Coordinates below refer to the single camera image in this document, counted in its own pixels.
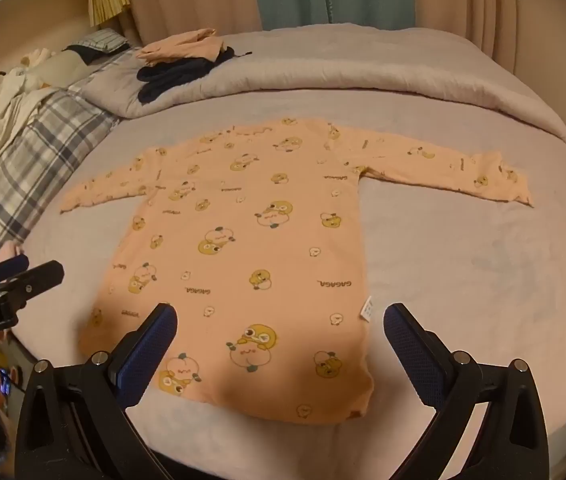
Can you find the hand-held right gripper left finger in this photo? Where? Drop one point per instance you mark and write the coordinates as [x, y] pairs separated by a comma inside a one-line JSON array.
[[145, 360]]

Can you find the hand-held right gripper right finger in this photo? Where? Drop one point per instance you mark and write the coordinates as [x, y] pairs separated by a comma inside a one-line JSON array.
[[413, 355]]

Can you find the orange cartoon print shirt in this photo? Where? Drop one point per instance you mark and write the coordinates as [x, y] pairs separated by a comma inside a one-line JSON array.
[[263, 260]]

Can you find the plaid blanket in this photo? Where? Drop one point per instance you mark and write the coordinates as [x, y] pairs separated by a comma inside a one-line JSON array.
[[38, 160]]

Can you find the dark cloth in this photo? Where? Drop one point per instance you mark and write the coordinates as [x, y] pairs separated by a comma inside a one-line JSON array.
[[85, 54]]

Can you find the dark navy garment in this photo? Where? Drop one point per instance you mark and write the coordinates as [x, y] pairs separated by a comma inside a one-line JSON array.
[[173, 77]]

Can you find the striped pillow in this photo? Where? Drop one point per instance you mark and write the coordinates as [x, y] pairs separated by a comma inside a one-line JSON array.
[[105, 40]]

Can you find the folded plain orange garment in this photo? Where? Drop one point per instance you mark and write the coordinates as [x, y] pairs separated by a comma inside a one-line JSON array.
[[178, 50]]

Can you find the grey quilted duvet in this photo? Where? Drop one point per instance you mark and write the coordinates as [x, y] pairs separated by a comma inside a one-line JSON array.
[[363, 70]]

